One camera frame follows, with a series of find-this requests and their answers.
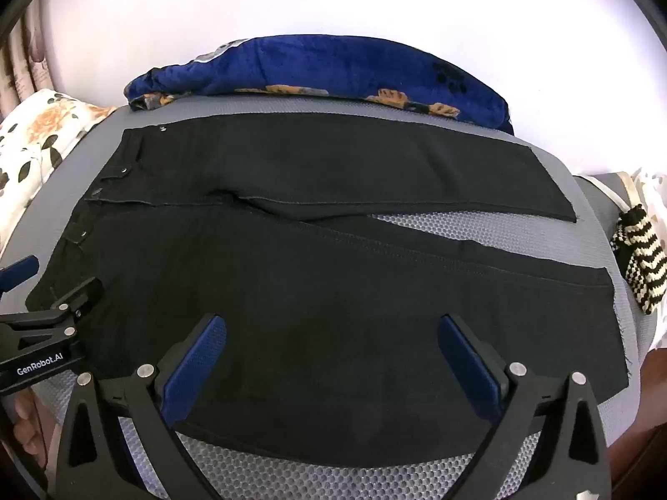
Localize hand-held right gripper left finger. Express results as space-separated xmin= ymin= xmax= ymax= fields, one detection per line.
xmin=55 ymin=314 xmax=227 ymax=500

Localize white patterned cloth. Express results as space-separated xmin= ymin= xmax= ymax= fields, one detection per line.
xmin=622 ymin=167 xmax=667 ymax=251

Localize black pants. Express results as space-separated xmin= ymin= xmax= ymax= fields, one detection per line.
xmin=25 ymin=112 xmax=629 ymax=470

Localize patterned curtain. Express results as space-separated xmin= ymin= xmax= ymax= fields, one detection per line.
xmin=0 ymin=0 xmax=55 ymax=115

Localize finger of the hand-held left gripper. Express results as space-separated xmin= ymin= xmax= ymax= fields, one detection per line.
xmin=0 ymin=277 xmax=103 ymax=347
xmin=0 ymin=255 xmax=40 ymax=295

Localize floral pillow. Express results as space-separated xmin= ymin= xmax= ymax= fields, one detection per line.
xmin=0 ymin=88 xmax=118 ymax=256

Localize black white striped cloth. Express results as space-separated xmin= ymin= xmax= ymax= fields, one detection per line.
xmin=611 ymin=207 xmax=667 ymax=316

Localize grey mesh mattress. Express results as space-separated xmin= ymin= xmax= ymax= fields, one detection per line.
xmin=0 ymin=99 xmax=662 ymax=500

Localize person's left hand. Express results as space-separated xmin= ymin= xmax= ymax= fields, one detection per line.
xmin=13 ymin=390 xmax=50 ymax=459

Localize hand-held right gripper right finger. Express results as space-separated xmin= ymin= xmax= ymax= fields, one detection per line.
xmin=439 ymin=314 xmax=610 ymax=500

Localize grey cloth with white strap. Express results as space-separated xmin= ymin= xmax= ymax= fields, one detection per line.
xmin=573 ymin=172 xmax=643 ymax=233

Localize blue printed blanket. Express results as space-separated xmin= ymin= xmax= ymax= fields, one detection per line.
xmin=123 ymin=35 xmax=516 ymax=137

